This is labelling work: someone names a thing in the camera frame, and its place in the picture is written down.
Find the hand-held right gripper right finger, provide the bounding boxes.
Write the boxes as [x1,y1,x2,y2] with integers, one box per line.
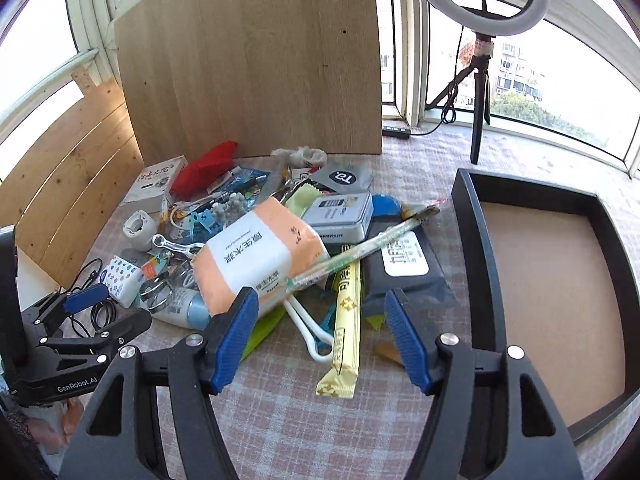
[383,287,585,480]

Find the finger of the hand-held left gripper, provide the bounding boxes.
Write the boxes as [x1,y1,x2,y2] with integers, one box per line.
[22,282,111,343]
[39,308,153,363]

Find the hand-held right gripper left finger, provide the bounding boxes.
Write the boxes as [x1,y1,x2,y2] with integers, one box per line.
[60,286,261,480]

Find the wooden clothespin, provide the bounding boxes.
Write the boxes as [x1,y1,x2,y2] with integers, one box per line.
[374,342,402,365]

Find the dotted small tissue pack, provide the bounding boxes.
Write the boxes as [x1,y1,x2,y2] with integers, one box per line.
[99,255,147,308]

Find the white lotion bottle blue cap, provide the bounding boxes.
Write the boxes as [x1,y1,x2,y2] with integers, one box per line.
[150,287,211,330]

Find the yellow long packet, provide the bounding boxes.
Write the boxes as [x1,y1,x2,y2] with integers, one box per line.
[316,245,362,400]

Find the black wet wipes pack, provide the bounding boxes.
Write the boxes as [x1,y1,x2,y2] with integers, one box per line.
[360,227,457,318]

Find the blue clothes peg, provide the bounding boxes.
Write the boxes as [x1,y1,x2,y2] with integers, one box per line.
[316,301,340,347]
[180,210,227,242]

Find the orange tissue pack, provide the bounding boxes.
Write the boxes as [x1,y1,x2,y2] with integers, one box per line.
[192,196,331,318]

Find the black tray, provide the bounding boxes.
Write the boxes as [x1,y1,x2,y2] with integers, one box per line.
[451,167,640,447]

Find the blue round tape measure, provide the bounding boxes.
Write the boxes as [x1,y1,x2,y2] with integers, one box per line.
[372,193,403,221]

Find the green cleaning cloth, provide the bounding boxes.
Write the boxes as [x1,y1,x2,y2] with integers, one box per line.
[284,185,325,218]

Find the pink checked cloth desktop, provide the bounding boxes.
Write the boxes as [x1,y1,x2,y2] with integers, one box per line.
[50,130,640,480]

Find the fruit print cream tube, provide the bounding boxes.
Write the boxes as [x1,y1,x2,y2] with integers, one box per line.
[141,255,168,281]

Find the white round plastic holder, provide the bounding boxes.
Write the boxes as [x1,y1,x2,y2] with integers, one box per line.
[122,210,161,252]

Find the pine wood panel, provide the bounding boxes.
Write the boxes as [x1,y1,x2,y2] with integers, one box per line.
[0,67,146,288]

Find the white printed carton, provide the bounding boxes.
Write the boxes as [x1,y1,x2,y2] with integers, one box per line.
[122,156,190,217]

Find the grey metal tin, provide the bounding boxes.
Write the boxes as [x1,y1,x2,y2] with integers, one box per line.
[301,192,375,242]

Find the black pen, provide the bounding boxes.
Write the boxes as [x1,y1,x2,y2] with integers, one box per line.
[209,175,269,202]

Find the blue foil packet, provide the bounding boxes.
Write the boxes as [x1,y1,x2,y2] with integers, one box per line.
[232,167,271,188]

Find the red cloth pouch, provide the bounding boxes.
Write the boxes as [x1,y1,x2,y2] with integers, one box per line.
[170,141,238,201]

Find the black square card pouch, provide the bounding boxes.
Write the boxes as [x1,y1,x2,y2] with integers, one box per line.
[309,162,373,195]

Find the white crumpled plastic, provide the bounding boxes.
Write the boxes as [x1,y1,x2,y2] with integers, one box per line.
[271,146,328,167]

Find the light wooden board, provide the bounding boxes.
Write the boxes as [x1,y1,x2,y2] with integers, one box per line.
[114,0,383,166]

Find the apartment buildings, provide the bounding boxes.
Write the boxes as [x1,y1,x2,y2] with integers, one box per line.
[380,35,551,106]

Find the black cable bundle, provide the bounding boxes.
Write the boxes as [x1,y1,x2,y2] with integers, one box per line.
[70,259,121,337]

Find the black ring light cable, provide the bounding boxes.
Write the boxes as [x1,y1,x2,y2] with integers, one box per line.
[425,25,463,136]

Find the white window frame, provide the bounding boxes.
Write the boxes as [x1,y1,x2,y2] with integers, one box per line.
[0,0,640,181]

